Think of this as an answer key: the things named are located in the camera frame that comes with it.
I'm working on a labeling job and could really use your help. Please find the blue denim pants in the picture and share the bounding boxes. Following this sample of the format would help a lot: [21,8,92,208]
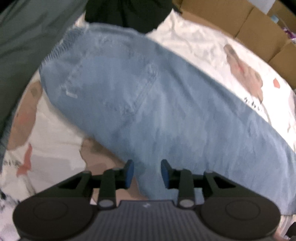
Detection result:
[38,23,296,215]

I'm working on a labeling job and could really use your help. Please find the purple white refill pouch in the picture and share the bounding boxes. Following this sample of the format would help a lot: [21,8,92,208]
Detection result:
[282,25,296,45]

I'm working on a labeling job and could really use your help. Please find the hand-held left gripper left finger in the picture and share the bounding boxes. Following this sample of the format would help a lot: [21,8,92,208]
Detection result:
[31,159,134,209]

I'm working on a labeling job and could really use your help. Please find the flat cardboard sheet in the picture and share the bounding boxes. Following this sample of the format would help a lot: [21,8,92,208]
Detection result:
[172,0,296,90]

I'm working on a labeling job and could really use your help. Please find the grey upright panel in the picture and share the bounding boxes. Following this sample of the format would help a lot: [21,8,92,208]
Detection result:
[262,0,286,15]

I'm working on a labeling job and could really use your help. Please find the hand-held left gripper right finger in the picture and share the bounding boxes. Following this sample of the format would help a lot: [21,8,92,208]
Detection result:
[161,159,264,209]

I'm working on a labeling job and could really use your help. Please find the black crumpled garment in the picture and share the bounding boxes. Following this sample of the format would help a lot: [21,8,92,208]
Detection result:
[84,0,174,35]

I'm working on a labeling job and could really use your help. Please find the bear print bedsheet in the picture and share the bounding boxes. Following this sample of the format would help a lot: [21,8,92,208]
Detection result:
[0,11,296,241]

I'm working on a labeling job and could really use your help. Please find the dark green cloth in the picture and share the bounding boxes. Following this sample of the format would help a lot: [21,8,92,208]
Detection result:
[0,0,87,174]

